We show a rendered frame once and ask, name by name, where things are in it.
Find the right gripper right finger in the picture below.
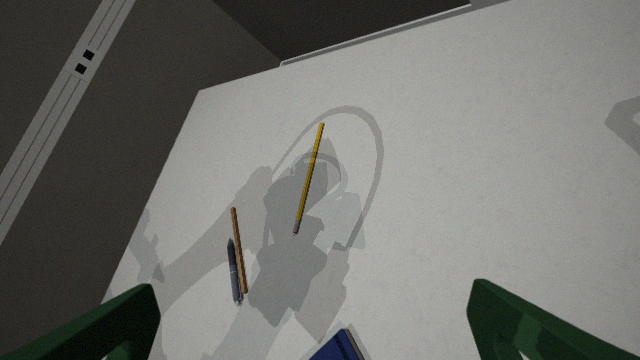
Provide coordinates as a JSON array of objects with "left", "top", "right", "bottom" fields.
[{"left": 466, "top": 279, "right": 640, "bottom": 360}]

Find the dark grey ballpoint pen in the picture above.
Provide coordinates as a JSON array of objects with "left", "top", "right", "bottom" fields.
[{"left": 227, "top": 238, "right": 243, "bottom": 306}]

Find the yellow pencil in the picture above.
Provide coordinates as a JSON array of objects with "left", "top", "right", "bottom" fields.
[{"left": 293, "top": 122, "right": 324, "bottom": 233}]

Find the tan thin rod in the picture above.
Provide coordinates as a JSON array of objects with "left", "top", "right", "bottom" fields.
[{"left": 231, "top": 207, "right": 248, "bottom": 294}]

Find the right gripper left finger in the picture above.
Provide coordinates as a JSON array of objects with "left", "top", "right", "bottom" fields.
[{"left": 0, "top": 283, "right": 161, "bottom": 360}]

